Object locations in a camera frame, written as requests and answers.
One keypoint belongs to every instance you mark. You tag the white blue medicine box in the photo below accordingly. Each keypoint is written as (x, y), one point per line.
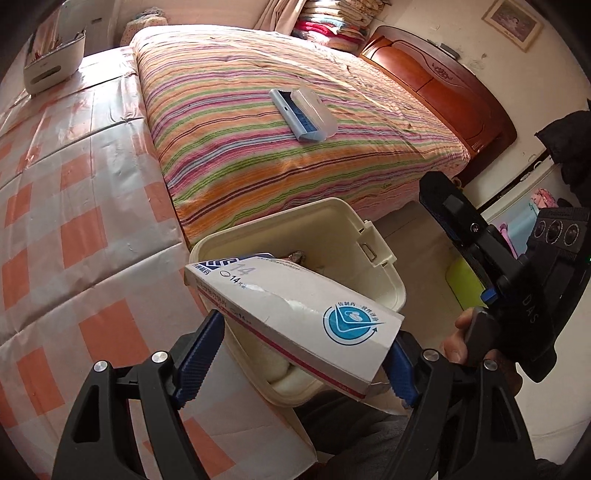
(337, 335)

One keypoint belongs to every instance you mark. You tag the wooden bed headboard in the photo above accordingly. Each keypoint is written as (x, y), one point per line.
(449, 90)

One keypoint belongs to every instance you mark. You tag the framed wall picture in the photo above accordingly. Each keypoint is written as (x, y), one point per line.
(515, 22)

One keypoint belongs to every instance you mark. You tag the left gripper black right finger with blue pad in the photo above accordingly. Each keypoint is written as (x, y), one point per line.
(465, 423)

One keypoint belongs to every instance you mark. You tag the striped colourful bedspread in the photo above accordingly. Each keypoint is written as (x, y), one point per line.
(227, 155)

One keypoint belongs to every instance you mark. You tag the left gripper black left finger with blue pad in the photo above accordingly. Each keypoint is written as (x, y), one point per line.
(98, 441)

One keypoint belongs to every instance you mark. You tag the white fluffy plush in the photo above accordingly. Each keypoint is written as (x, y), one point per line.
(285, 378)

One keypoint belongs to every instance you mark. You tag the blue white lint roller case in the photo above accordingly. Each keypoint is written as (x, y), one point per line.
(305, 113)

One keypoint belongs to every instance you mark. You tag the cream plastic trash bin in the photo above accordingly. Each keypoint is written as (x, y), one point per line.
(326, 237)

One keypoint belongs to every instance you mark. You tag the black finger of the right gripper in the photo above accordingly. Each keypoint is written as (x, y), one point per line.
(480, 243)

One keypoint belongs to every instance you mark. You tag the stack of folded quilts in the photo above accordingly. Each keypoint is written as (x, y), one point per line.
(341, 24)

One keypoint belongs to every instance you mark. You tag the white floor air conditioner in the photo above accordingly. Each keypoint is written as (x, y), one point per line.
(97, 18)

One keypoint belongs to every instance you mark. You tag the beige right curtain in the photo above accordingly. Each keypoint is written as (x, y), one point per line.
(280, 16)

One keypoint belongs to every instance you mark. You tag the white desk organizer box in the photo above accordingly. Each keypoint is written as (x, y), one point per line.
(55, 66)

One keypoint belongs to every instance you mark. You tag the dark jacket on stand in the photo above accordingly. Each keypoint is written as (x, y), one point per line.
(568, 142)

